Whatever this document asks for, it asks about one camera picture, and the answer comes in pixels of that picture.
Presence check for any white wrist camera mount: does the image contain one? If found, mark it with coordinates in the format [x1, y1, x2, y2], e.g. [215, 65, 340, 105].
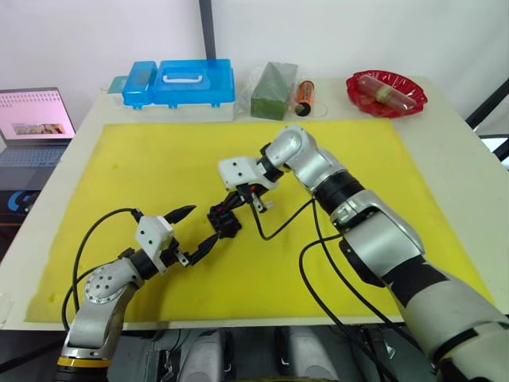
[217, 156, 280, 191]
[134, 216, 177, 274]

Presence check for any grey rounded shape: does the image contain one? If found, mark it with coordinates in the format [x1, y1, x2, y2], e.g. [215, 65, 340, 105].
[274, 325, 341, 382]
[173, 327, 236, 382]

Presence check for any black fuse box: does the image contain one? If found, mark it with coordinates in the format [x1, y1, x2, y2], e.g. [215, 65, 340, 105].
[206, 209, 243, 240]

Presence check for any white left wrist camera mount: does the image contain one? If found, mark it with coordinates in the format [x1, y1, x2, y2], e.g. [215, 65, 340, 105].
[134, 216, 177, 274]

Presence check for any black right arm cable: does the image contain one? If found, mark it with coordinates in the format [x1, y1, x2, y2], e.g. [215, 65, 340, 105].
[249, 193, 410, 382]

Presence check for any black metal frame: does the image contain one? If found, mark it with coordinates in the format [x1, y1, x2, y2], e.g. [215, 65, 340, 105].
[464, 76, 509, 133]

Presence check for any large blue lidded storage box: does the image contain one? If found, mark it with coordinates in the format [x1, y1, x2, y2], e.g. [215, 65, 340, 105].
[147, 58, 236, 123]

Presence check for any green block in plastic wrap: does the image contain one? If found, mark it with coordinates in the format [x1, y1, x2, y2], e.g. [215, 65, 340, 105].
[235, 60, 300, 121]

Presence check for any small blue plastic box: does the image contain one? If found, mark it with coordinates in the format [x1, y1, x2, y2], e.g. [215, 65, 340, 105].
[120, 60, 159, 111]

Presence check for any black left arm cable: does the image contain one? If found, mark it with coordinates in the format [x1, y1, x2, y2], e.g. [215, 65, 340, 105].
[60, 207, 145, 332]

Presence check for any yellow foam mat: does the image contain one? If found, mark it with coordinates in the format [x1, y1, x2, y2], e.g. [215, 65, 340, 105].
[24, 120, 496, 324]

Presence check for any black box with blue logo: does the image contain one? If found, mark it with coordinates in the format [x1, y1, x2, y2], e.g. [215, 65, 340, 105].
[0, 189, 43, 226]

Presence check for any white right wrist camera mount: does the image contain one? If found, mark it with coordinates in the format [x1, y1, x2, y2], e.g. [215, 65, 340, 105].
[217, 156, 280, 191]

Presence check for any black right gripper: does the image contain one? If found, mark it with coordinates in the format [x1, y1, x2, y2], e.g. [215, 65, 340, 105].
[212, 183, 269, 218]

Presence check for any red plastic plate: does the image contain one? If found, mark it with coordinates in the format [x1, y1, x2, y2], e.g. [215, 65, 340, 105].
[344, 69, 429, 120]

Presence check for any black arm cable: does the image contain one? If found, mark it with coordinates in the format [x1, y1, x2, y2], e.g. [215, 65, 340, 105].
[249, 193, 410, 382]
[60, 207, 145, 332]

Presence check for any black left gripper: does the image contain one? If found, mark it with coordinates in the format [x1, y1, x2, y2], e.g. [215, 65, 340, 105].
[160, 205, 220, 268]

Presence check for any grey open laptop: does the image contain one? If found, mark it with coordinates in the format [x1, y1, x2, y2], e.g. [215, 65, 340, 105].
[0, 87, 77, 193]

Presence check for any clear plastic tube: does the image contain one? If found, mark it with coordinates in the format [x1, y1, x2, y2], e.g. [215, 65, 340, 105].
[357, 75, 419, 111]

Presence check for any orange cylindrical battery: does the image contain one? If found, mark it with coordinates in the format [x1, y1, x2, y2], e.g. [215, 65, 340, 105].
[294, 79, 317, 118]

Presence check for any black vertical pole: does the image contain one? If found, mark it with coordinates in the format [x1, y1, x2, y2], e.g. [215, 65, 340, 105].
[198, 0, 218, 61]

